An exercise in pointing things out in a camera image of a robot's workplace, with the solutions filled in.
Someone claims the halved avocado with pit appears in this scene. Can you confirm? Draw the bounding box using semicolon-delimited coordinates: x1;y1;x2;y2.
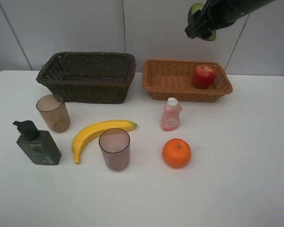
187;3;216;42

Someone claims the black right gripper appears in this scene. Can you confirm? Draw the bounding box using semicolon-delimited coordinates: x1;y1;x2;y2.
185;0;239;39

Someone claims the yellow banana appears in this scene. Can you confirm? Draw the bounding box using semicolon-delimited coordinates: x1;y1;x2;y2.
71;120;137;164

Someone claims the pink detergent bottle white cap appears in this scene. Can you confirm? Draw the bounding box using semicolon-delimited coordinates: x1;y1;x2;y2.
161;97;182;131

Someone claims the dark brown wicker basket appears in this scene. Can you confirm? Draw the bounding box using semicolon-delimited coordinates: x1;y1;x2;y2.
36;52;136;104

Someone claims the orange tangerine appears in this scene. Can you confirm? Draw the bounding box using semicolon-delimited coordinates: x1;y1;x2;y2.
162;138;192;168

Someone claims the light orange wicker basket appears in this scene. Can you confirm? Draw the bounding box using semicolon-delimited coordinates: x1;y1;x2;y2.
142;59;233;103

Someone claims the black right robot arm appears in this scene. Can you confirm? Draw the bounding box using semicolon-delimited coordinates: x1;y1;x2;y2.
185;0;272;41

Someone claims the brown translucent plastic cup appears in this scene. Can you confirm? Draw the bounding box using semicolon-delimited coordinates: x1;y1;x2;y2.
36;94;71;133

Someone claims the dark green pump bottle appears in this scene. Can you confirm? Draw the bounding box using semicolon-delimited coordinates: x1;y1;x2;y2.
13;120;62;166

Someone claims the purple translucent plastic cup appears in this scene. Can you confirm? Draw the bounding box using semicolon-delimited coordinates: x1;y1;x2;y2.
98;128;131;171

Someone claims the red apple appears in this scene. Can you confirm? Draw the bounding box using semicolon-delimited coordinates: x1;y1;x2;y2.
192;65;216;89

